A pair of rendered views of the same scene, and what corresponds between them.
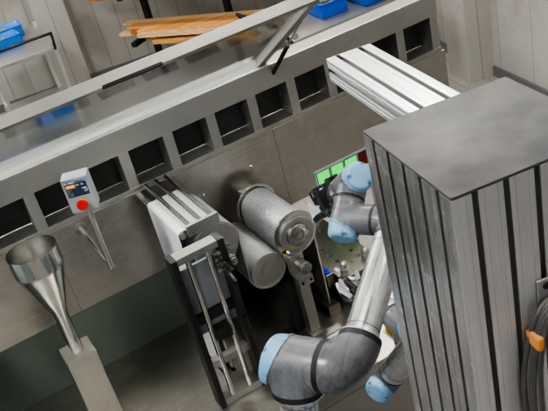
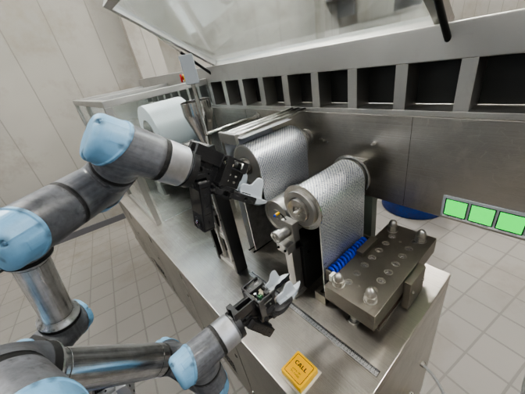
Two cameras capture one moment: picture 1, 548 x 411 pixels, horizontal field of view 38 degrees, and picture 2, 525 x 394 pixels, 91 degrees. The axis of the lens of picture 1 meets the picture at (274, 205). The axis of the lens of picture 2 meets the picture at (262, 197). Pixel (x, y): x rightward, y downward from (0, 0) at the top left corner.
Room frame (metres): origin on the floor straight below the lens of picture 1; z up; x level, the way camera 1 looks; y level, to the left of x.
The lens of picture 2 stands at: (1.81, -0.65, 1.66)
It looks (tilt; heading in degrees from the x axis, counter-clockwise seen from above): 29 degrees down; 77
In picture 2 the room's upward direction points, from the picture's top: 11 degrees counter-clockwise
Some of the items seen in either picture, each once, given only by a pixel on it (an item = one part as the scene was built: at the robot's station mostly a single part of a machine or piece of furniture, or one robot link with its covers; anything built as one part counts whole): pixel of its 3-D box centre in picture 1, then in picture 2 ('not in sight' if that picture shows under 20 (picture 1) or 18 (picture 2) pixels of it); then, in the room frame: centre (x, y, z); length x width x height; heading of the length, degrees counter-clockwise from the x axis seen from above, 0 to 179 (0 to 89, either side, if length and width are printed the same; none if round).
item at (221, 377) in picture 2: not in sight; (205, 376); (1.67, -0.25, 1.01); 0.11 x 0.08 x 0.11; 134
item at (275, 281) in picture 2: (342, 286); (275, 278); (1.92, -0.14, 1.11); 0.09 x 0.03 x 0.06; 32
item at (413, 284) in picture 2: not in sight; (414, 286); (2.32, -0.23, 0.97); 0.10 x 0.03 x 0.11; 23
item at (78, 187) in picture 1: (80, 192); (187, 69); (1.87, 0.48, 1.66); 0.07 x 0.07 x 0.10; 0
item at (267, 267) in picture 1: (249, 254); (301, 200); (2.12, 0.11, 1.18); 0.26 x 0.12 x 0.12; 23
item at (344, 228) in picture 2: (300, 245); (344, 231); (2.19, -0.05, 1.11); 0.23 x 0.01 x 0.18; 23
